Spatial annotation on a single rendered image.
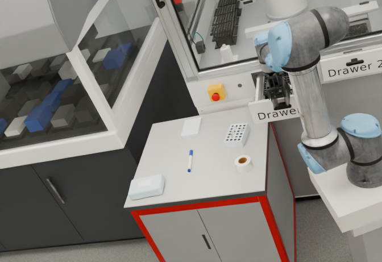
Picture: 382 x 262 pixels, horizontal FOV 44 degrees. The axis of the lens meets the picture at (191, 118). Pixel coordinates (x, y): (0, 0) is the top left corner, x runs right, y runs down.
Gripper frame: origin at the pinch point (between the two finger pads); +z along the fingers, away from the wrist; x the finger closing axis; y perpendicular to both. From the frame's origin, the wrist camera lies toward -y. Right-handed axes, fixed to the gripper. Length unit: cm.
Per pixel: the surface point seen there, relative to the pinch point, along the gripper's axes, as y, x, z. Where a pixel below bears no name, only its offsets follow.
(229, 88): -26.3, -26.8, 3.4
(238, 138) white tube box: 4.0, -22.0, 11.0
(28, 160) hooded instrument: -2, -135, 7
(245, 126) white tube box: -4.0, -19.4, 10.9
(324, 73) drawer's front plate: -24.4, 18.2, 4.4
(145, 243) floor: -9, -104, 90
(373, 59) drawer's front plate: -24.4, 39.5, 2.3
